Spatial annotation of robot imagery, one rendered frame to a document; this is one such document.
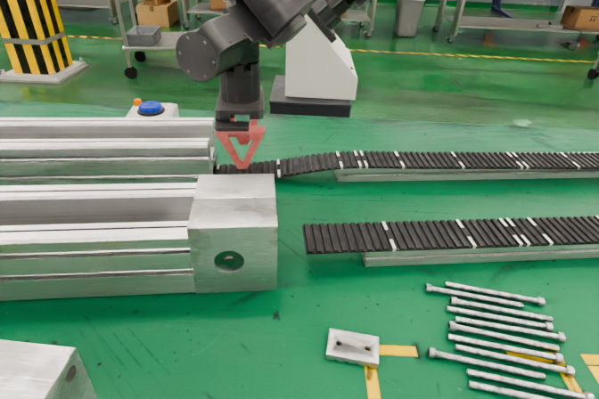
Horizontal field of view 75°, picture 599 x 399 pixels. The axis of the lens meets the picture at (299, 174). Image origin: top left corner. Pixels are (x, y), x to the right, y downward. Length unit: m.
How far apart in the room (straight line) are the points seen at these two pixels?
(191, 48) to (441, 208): 0.42
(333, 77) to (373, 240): 0.55
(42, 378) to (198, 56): 0.33
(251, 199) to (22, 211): 0.26
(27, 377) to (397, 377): 0.30
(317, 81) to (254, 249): 0.61
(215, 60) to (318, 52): 0.50
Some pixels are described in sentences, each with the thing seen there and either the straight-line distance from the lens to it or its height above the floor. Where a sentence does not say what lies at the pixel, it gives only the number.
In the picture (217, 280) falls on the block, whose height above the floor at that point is 0.80.
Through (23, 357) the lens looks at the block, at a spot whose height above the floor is 0.87.
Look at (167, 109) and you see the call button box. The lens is 0.76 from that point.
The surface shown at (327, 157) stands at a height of 0.81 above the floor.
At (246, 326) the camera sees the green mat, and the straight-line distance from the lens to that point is 0.43.
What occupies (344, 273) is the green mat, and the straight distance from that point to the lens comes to 0.49.
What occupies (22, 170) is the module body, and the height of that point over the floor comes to 0.83.
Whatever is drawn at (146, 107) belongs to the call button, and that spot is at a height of 0.85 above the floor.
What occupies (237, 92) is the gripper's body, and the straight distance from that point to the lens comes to 0.55.
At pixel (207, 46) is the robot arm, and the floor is 1.01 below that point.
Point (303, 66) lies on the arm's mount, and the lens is 0.94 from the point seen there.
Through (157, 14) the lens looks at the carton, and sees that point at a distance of 5.53.
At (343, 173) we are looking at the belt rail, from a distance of 0.64.
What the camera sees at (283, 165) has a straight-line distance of 0.64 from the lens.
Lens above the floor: 1.13
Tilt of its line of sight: 32 degrees down
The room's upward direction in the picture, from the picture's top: 3 degrees clockwise
